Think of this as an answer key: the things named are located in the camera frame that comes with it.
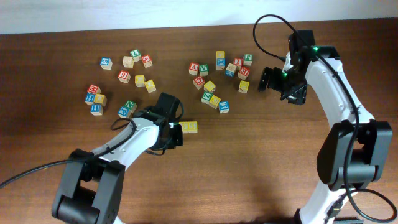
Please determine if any red I block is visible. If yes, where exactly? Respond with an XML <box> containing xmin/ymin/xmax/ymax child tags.
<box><xmin>233</xmin><ymin>58</ymin><xmax>243</xmax><ymax>70</ymax></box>

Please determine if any green V block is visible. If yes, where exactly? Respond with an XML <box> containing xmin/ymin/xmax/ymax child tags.
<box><xmin>199</xmin><ymin>64</ymin><xmax>209</xmax><ymax>77</ymax></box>

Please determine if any yellow U block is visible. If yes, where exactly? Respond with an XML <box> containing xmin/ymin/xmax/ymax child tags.
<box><xmin>238</xmin><ymin>80</ymin><xmax>249</xmax><ymax>93</ymax></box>

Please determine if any blue side wooden block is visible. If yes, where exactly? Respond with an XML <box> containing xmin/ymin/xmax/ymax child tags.
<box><xmin>225</xmin><ymin>63</ymin><xmax>237</xmax><ymax>77</ymax></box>

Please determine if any yellow S block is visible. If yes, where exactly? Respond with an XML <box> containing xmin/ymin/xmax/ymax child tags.
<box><xmin>179</xmin><ymin>121</ymin><xmax>188</xmax><ymax>134</ymax></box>

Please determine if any red Q block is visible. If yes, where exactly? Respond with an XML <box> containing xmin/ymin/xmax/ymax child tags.
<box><xmin>193</xmin><ymin>76</ymin><xmax>205</xmax><ymax>90</ymax></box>

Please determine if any blue lower right block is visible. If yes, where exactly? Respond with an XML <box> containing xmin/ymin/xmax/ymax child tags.
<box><xmin>218</xmin><ymin>101</ymin><xmax>229</xmax><ymax>114</ymax></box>

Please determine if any blue h block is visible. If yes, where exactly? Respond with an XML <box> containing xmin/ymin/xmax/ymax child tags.
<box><xmin>85</xmin><ymin>93</ymin><xmax>95</xmax><ymax>105</ymax></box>
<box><xmin>90</xmin><ymin>104</ymin><xmax>103</xmax><ymax>116</ymax></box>

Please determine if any blue 5 block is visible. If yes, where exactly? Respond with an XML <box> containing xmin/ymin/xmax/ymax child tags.
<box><xmin>100</xmin><ymin>57</ymin><xmax>113</xmax><ymax>70</ymax></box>

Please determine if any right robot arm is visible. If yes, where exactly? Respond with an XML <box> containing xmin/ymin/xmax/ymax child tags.
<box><xmin>259</xmin><ymin>45</ymin><xmax>397</xmax><ymax>223</ymax></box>

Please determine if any blue H block upper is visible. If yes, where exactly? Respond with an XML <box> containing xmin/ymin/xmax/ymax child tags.
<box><xmin>85</xmin><ymin>93</ymin><xmax>95</xmax><ymax>105</ymax></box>

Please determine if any yellow block left pair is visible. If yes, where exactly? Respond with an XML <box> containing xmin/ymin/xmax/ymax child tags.
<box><xmin>134</xmin><ymin>75</ymin><xmax>146</xmax><ymax>88</ymax></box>

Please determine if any red M block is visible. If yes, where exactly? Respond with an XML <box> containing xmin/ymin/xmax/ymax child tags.
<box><xmin>87</xmin><ymin>85</ymin><xmax>101</xmax><ymax>95</ymax></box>

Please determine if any yellow block tilted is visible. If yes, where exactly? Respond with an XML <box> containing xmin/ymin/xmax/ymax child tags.
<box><xmin>144</xmin><ymin>80</ymin><xmax>157</xmax><ymax>93</ymax></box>

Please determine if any red A block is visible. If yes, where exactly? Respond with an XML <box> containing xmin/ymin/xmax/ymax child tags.
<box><xmin>141</xmin><ymin>55</ymin><xmax>153</xmax><ymax>68</ymax></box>

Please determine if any green N block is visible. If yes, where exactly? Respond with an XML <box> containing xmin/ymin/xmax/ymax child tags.
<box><xmin>124</xmin><ymin>100</ymin><xmax>137</xmax><ymax>113</ymax></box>

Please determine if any yellow O block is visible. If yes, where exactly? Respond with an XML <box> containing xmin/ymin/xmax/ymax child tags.
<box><xmin>94</xmin><ymin>94</ymin><xmax>108</xmax><ymax>107</ymax></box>

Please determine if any red Y block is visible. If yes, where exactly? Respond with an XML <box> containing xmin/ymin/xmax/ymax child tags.
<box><xmin>188</xmin><ymin>62</ymin><xmax>199</xmax><ymax>75</ymax></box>

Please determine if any plain wooden block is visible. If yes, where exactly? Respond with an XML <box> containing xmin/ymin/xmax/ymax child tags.
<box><xmin>123</xmin><ymin>56</ymin><xmax>134</xmax><ymax>68</ymax></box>

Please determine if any yellow top block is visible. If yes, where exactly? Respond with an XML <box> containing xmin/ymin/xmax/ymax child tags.
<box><xmin>216</xmin><ymin>50</ymin><xmax>225</xmax><ymax>59</ymax></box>

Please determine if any red E block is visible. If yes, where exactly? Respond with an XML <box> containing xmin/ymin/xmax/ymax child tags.
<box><xmin>238</xmin><ymin>67</ymin><xmax>250</xmax><ymax>80</ymax></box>

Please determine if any blue P block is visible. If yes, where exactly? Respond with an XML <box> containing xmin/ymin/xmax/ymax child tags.
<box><xmin>118</xmin><ymin>106</ymin><xmax>131</xmax><ymax>118</ymax></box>

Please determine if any green Z block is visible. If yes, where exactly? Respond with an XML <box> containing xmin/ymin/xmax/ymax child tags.
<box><xmin>201</xmin><ymin>92</ymin><xmax>213</xmax><ymax>105</ymax></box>

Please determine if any blue X block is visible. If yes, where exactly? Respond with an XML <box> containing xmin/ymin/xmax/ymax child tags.
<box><xmin>216</xmin><ymin>58</ymin><xmax>226</xmax><ymax>70</ymax></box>

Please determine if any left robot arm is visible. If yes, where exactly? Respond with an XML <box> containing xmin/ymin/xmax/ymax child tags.
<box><xmin>52</xmin><ymin>110</ymin><xmax>183</xmax><ymax>224</ymax></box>

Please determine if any red 6 block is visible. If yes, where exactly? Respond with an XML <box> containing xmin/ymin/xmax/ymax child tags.
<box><xmin>118</xmin><ymin>70</ymin><xmax>131</xmax><ymax>83</ymax></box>

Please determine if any blue H block lower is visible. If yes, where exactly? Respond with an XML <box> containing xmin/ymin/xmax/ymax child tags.
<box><xmin>90</xmin><ymin>104</ymin><xmax>103</xmax><ymax>116</ymax></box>

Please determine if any green T block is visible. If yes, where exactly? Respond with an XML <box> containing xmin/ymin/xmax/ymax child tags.
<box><xmin>130</xmin><ymin>49</ymin><xmax>142</xmax><ymax>62</ymax></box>

